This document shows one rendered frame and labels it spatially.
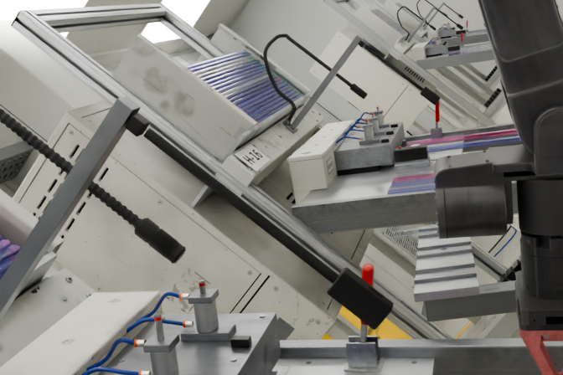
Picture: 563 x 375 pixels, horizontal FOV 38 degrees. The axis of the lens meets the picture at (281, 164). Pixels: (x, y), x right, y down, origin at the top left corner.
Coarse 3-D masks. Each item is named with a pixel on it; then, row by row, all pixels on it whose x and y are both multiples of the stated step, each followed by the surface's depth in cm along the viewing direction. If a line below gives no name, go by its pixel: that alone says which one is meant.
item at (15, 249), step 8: (0, 240) 89; (8, 240) 90; (0, 248) 88; (8, 248) 89; (16, 248) 90; (0, 256) 87; (8, 256) 88; (0, 264) 86; (8, 264) 87; (0, 272) 85
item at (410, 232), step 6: (516, 216) 113; (516, 222) 113; (408, 228) 117; (414, 228) 117; (420, 228) 116; (426, 228) 116; (432, 228) 115; (396, 234) 116; (402, 234) 116; (408, 234) 116; (414, 234) 116; (420, 234) 116
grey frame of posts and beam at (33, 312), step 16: (64, 272) 97; (32, 288) 91; (48, 288) 92; (64, 288) 94; (80, 288) 97; (16, 304) 87; (32, 304) 89; (48, 304) 90; (64, 304) 92; (16, 320) 85; (32, 320) 86; (48, 320) 88; (0, 336) 81; (16, 336) 83; (32, 336) 84; (0, 352) 80; (16, 352) 81
